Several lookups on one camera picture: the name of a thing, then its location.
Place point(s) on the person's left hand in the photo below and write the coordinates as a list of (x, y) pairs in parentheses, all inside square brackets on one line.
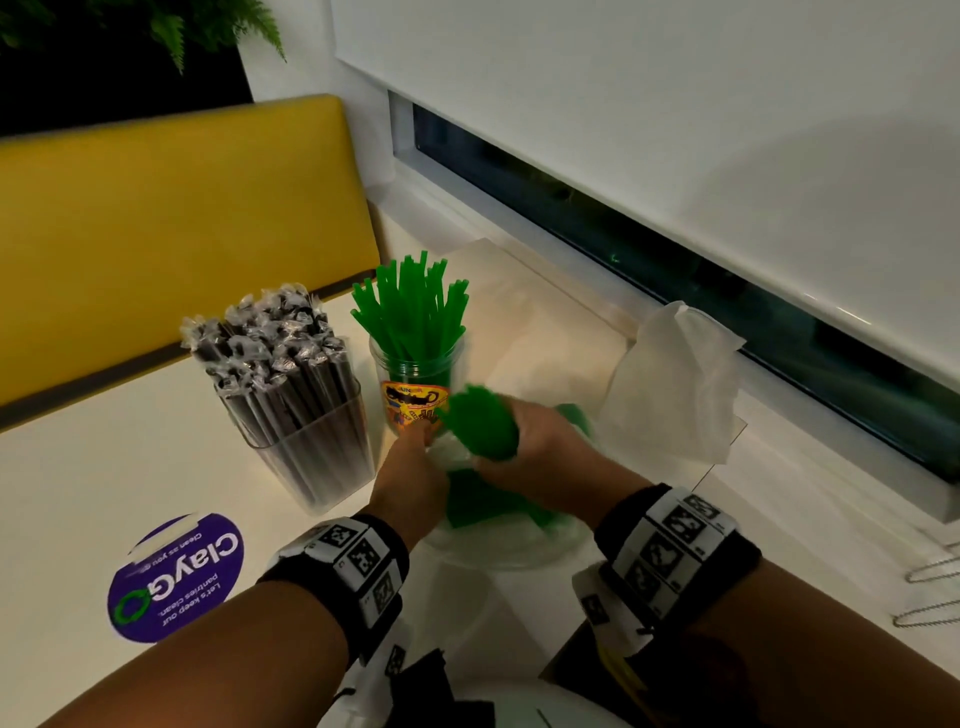
[(412, 487)]

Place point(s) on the person's right hand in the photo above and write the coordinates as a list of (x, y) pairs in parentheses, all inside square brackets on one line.
[(562, 472)]

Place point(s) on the clear cup with colourful sticker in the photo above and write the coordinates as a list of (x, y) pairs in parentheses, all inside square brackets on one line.
[(409, 405)]

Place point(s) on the clear square plastic container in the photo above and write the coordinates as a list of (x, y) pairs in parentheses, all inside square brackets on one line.
[(330, 465)]

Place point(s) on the clear plastic bag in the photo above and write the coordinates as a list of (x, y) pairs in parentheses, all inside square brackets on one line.
[(675, 382), (510, 547)]

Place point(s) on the pack of green straws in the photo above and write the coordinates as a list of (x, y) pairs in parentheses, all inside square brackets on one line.
[(480, 424)]

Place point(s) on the bunch of green straws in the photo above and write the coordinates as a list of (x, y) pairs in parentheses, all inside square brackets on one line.
[(412, 315)]

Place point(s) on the bundle of gray straws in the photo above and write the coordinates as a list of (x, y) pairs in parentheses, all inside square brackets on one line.
[(277, 345)]

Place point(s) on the person's left forearm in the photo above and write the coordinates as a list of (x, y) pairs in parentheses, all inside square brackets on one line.
[(210, 667)]

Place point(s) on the person's right forearm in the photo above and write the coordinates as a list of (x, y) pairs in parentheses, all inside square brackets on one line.
[(825, 660)]

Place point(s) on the black marker band right wrist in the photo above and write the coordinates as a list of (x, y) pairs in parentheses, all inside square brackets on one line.
[(675, 555)]

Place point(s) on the yellow chair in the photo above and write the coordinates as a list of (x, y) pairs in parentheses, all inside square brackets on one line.
[(622, 675)]

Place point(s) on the white shirt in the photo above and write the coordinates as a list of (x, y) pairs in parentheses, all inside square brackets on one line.
[(525, 709)]

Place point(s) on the purple round sticker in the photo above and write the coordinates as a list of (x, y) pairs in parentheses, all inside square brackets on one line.
[(180, 581)]

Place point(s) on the yellow bench backrest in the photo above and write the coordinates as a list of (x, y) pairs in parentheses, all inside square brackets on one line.
[(165, 232)]

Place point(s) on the white roller blind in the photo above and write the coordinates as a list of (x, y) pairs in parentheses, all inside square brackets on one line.
[(675, 112)]

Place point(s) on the black planter box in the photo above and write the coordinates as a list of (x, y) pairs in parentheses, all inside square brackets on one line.
[(120, 97)]

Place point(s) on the green fern plant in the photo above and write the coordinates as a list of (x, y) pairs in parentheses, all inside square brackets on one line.
[(172, 22)]

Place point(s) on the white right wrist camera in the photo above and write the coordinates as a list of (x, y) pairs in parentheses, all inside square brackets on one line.
[(600, 607)]

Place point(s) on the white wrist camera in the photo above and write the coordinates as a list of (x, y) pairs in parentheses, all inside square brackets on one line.
[(375, 675), (600, 607)]

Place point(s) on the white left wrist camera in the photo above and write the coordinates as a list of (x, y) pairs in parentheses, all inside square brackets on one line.
[(375, 675)]

